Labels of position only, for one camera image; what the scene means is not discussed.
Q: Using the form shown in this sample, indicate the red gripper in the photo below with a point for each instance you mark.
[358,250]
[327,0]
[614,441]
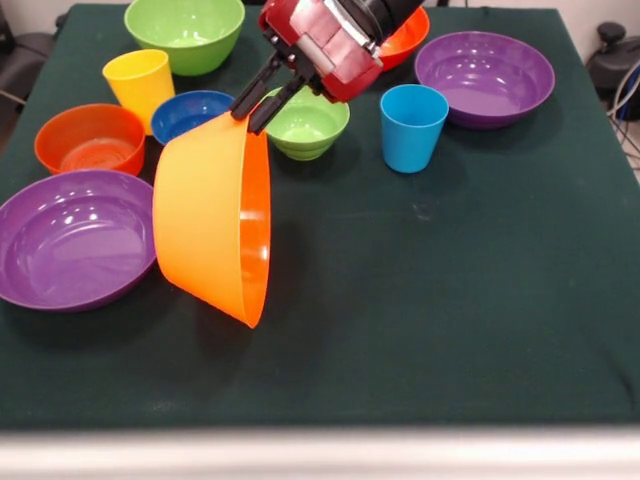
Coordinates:
[330,50]

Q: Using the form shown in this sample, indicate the small green plastic bowl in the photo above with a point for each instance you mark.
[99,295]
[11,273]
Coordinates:
[310,130]

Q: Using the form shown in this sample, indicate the blue plastic bowl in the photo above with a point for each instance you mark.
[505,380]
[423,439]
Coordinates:
[185,115]

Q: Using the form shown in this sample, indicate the large green plastic bowl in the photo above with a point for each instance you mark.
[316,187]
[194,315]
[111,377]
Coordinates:
[185,30]

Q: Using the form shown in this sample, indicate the large orange plastic bowl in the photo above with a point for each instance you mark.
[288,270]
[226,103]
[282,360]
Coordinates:
[200,225]

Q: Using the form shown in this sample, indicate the light blue plastic cup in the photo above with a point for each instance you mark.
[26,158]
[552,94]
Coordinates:
[412,140]

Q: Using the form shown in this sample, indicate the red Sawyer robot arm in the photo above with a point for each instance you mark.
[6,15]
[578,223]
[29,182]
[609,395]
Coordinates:
[390,15]

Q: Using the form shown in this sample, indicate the yellow plastic cup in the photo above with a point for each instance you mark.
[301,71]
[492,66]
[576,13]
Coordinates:
[137,85]

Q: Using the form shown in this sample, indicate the large red plastic bowl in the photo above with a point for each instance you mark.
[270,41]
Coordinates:
[407,40]

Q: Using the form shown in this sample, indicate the small red plastic bowl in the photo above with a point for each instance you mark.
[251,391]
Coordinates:
[60,145]

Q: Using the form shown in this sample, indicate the purple plastic bowl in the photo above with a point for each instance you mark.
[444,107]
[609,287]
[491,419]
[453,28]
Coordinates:
[500,75]
[75,240]

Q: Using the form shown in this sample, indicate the dark green tablecloth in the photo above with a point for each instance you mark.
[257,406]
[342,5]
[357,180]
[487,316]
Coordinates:
[450,250]

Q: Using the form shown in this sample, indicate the dark grey stand base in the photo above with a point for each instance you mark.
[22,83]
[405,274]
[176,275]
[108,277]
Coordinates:
[612,55]
[30,55]

